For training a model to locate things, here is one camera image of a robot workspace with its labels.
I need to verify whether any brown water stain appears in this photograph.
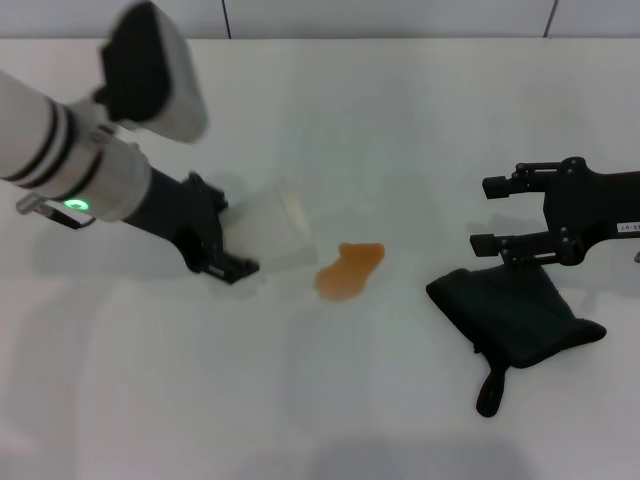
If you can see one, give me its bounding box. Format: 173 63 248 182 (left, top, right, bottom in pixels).
313 241 387 304

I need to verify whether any dark blue rag with loop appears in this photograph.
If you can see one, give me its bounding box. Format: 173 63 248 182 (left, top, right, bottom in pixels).
425 264 608 419

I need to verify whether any silver left gripper cable connector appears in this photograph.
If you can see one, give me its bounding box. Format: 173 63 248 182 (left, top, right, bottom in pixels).
15 194 96 231

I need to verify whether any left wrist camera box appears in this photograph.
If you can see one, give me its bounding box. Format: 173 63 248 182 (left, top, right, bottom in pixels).
94 0 209 146

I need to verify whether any translucent plastic cup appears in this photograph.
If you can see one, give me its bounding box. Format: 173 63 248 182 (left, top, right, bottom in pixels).
227 177 321 271

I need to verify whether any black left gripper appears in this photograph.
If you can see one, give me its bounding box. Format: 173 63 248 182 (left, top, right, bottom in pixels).
124 167 262 286

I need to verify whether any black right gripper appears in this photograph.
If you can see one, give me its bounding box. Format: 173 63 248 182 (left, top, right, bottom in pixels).
469 156 640 269

